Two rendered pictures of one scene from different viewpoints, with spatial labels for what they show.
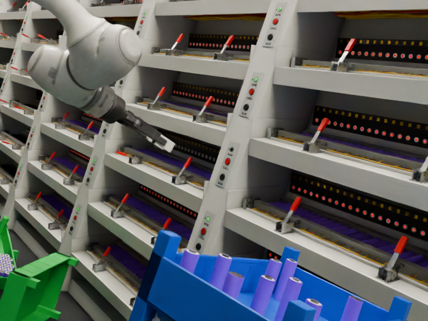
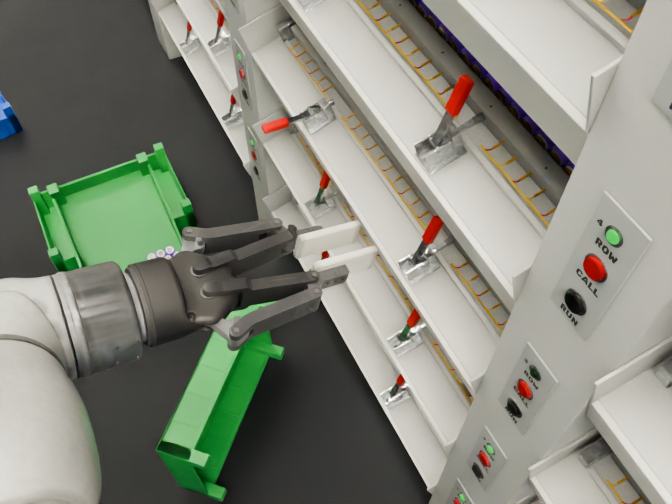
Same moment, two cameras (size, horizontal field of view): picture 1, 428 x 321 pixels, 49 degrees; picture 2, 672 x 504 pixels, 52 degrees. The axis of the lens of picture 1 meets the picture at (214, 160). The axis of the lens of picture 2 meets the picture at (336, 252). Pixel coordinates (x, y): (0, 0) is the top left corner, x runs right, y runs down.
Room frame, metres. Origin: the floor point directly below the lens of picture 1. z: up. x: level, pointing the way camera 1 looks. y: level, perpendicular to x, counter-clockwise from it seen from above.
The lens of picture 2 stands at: (0.97, 0.07, 1.21)
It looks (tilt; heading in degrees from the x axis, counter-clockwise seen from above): 56 degrees down; 14
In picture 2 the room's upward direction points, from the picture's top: straight up
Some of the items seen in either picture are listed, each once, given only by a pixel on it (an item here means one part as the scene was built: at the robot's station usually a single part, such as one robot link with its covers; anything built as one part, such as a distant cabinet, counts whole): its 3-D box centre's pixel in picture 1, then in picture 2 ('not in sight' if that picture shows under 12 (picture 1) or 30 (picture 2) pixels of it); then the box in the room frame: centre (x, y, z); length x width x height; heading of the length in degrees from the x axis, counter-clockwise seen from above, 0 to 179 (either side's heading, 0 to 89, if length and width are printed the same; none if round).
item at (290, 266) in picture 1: (285, 279); not in sight; (0.71, -0.16, 0.52); 0.02 x 0.02 x 0.06
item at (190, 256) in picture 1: (183, 276); not in sight; (0.54, -0.01, 0.52); 0.02 x 0.02 x 0.06
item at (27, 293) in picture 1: (37, 297); (228, 394); (1.37, 0.36, 0.10); 0.30 x 0.08 x 0.20; 176
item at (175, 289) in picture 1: (286, 299); not in sight; (0.58, -0.14, 0.52); 0.30 x 0.20 x 0.08; 139
